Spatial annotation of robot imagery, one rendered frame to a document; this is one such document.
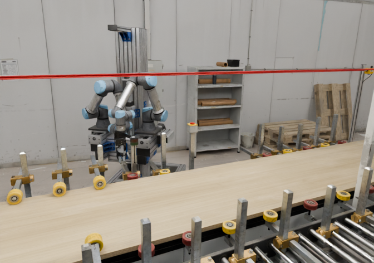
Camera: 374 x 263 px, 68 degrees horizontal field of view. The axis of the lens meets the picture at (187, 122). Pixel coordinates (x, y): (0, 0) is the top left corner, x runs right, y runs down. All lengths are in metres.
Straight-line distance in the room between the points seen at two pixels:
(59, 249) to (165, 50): 3.82
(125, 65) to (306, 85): 4.31
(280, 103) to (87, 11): 3.95
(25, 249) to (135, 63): 1.92
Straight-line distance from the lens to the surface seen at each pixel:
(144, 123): 2.77
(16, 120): 4.95
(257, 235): 1.88
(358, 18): 7.13
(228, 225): 1.62
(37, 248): 1.62
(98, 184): 2.00
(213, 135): 5.38
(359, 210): 2.09
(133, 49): 2.91
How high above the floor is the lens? 1.83
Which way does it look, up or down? 15 degrees down
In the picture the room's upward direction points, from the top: 1 degrees clockwise
